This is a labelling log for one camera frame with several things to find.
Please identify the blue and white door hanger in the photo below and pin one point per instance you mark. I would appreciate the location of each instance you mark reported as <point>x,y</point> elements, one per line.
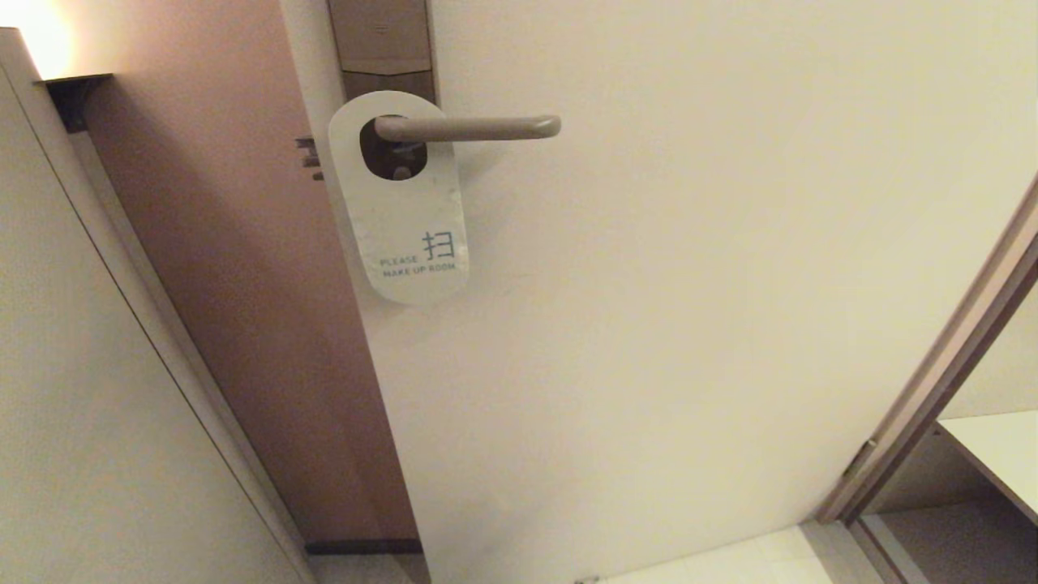
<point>401,219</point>

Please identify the white door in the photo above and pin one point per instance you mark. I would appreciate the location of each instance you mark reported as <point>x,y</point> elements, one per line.
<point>689,324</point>

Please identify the brown door jamb panel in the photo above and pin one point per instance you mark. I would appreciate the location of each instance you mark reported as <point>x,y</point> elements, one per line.
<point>243,324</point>

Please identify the brown door lock plate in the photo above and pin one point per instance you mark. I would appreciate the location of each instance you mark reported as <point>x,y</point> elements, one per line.
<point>381,32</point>

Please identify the white shelf board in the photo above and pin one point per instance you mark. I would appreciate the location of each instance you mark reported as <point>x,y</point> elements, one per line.
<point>1001,454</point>

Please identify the black wall lamp bracket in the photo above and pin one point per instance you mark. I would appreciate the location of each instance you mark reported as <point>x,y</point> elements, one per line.
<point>73,97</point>

